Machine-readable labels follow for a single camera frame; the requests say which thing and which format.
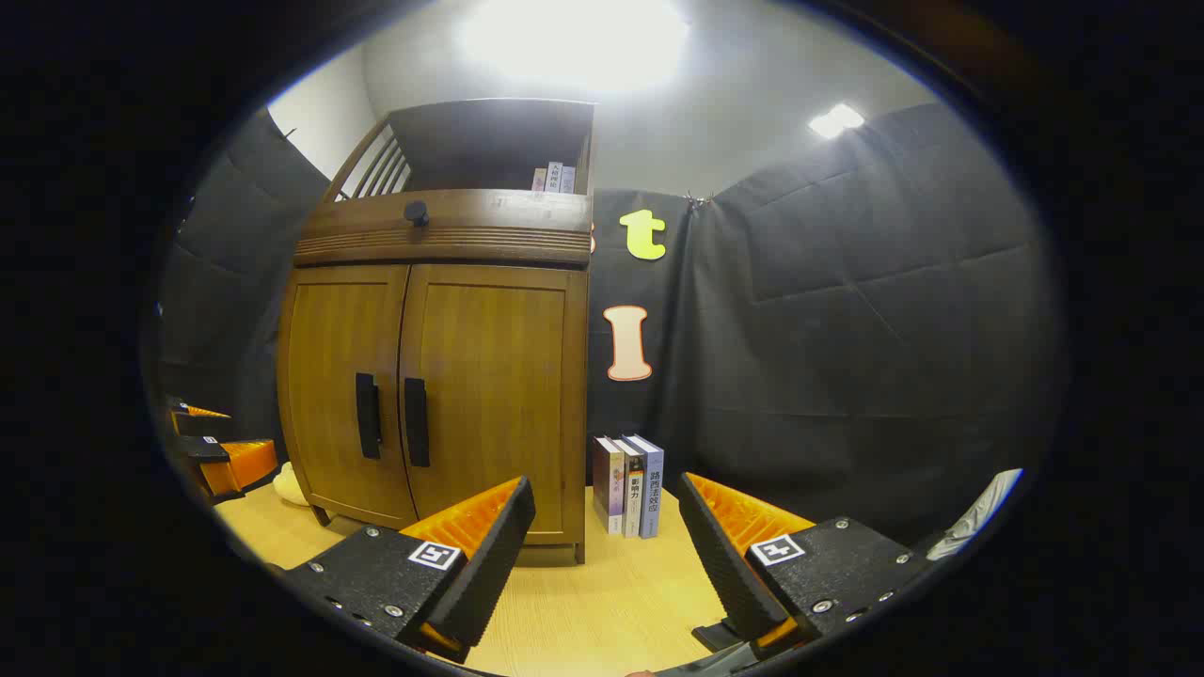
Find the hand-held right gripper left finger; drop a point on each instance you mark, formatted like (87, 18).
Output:
(489, 574)

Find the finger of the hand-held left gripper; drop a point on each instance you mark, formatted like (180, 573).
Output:
(246, 463)
(202, 425)

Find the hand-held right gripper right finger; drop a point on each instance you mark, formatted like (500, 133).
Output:
(724, 564)

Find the wooden shoe cabinet door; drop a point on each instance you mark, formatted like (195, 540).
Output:
(499, 376)
(329, 376)

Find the wooden double-door shoe cabinet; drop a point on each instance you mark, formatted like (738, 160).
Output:
(489, 141)

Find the cream plush toy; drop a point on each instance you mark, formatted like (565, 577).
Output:
(290, 485)

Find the grey blue spine book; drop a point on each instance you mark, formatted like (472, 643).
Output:
(654, 489)

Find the white and orange spine book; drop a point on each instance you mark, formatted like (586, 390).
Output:
(634, 494)

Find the purple cover book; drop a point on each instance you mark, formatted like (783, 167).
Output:
(607, 484)

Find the white grey fabric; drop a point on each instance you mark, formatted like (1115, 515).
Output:
(983, 508)

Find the black backdrop cloth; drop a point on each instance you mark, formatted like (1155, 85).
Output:
(847, 329)

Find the black round knob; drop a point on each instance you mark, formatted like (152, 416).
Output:
(417, 212)

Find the wooden ribbed drawer front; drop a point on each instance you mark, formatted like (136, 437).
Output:
(508, 230)

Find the lilac spine book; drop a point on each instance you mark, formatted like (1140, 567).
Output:
(568, 180)

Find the small ceiling light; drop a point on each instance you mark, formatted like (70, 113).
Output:
(835, 120)

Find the large ceiling light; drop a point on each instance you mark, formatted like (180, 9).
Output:
(574, 42)

